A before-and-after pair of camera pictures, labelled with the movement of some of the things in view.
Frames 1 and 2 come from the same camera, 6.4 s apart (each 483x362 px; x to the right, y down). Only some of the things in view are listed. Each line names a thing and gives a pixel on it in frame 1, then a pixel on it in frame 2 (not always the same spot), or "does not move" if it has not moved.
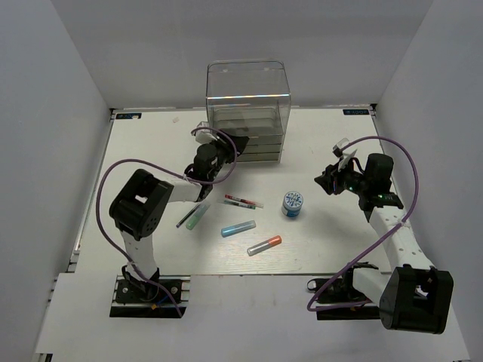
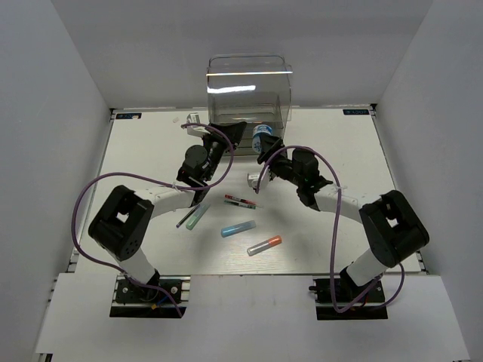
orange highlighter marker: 264,245 does not move
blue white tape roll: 292,204 to 256,130
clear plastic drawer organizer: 250,98 does not move
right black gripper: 327,180 to 270,144
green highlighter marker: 198,216 does not move
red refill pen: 245,200 does not move
